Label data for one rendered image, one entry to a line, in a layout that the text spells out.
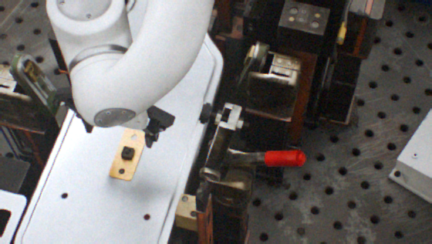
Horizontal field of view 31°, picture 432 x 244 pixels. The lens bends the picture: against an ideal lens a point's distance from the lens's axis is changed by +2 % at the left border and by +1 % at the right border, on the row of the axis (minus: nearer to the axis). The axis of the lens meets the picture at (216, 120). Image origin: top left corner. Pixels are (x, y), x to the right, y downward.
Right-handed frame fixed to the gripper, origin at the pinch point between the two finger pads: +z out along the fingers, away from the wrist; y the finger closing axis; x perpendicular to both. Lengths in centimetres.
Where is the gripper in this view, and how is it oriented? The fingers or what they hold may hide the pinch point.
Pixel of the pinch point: (121, 129)
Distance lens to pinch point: 113.4
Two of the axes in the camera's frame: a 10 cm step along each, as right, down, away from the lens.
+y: -9.6, -2.3, 1.4
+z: 0.2, 4.6, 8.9
